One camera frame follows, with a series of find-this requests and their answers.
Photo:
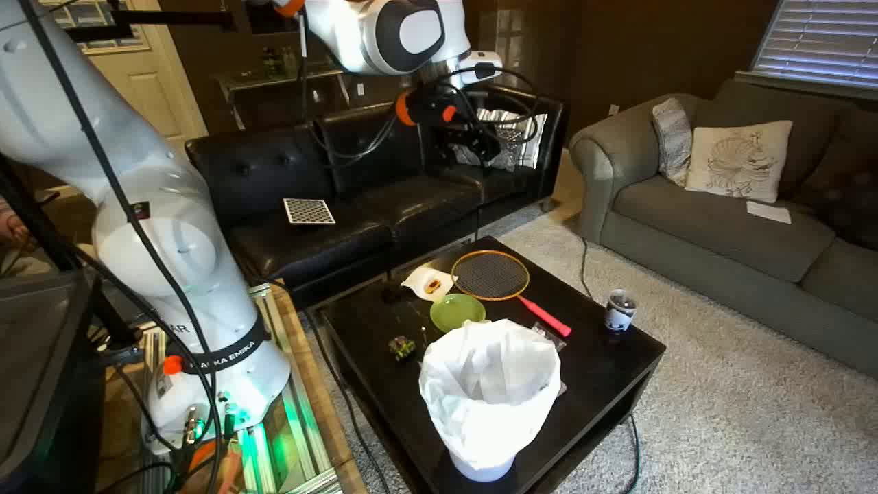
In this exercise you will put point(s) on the black leather sofa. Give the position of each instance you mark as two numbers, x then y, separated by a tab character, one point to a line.
366	220

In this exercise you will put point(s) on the glass console table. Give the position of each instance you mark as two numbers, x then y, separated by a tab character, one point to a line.
274	78

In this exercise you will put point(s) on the grey striped pillow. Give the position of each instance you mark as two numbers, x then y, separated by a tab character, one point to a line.
673	137

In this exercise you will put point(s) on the white plastic bag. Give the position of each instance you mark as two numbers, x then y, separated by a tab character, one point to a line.
525	146

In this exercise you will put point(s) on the white window blinds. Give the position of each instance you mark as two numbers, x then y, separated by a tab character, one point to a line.
819	41

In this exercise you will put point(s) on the bin with white bag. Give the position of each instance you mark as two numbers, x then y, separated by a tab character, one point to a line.
490	401

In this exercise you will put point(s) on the black equipment case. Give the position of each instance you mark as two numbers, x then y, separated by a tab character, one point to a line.
44	384

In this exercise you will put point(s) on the white paper packet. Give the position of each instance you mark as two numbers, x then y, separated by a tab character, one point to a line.
429	280

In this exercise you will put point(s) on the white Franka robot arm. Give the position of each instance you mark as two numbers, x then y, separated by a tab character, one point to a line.
164	228

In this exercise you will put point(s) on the green plastic plate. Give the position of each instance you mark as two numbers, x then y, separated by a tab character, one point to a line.
457	313

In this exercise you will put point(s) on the cream panel door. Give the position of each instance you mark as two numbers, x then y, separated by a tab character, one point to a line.
147	84

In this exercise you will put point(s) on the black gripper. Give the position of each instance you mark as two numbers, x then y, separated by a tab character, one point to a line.
470	132

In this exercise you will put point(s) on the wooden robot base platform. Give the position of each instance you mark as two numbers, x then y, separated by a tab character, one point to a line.
306	393

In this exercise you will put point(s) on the dark brown cushion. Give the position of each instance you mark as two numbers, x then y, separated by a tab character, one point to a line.
845	181

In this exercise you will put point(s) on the grey fabric sofa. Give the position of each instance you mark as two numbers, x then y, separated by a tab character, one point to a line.
715	236

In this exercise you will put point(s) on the black coffee table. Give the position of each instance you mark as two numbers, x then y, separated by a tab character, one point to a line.
603	365

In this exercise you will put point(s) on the black tripod pole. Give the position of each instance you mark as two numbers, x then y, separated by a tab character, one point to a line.
36	214

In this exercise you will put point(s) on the white paper sheet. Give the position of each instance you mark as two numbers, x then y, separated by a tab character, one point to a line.
769	213

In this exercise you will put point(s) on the small drink can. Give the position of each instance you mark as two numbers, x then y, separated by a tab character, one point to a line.
621	316

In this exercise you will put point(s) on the white bottle orange cap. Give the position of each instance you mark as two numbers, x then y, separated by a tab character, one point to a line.
173	401

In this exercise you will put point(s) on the cream printed pillow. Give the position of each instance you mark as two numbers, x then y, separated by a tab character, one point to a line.
739	162

